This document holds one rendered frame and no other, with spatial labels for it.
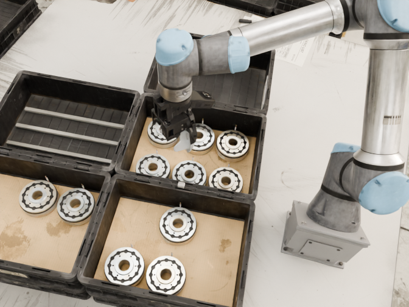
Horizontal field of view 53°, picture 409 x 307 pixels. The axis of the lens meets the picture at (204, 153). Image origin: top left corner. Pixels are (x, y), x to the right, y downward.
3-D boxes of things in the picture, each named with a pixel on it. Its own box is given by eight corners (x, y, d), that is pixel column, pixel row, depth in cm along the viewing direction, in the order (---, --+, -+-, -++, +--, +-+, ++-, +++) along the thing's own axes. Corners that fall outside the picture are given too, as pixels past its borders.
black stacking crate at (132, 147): (260, 136, 136) (266, 116, 127) (249, 217, 121) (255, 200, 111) (144, 115, 138) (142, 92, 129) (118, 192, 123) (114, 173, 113)
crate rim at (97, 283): (255, 204, 112) (256, 200, 110) (240, 317, 96) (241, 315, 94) (114, 176, 114) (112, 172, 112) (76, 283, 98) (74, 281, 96)
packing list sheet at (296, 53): (316, 33, 182) (316, 32, 181) (305, 68, 170) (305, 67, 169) (246, 13, 186) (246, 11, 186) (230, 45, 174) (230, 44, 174)
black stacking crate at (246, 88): (269, 72, 153) (275, 49, 143) (260, 135, 137) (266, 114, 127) (165, 53, 154) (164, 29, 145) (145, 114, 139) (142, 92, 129)
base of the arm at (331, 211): (355, 217, 124) (365, 187, 122) (362, 238, 110) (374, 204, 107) (305, 203, 127) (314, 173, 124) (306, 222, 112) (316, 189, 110)
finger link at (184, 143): (173, 159, 109) (167, 133, 102) (192, 149, 111) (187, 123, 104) (179, 165, 107) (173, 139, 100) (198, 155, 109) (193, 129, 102)
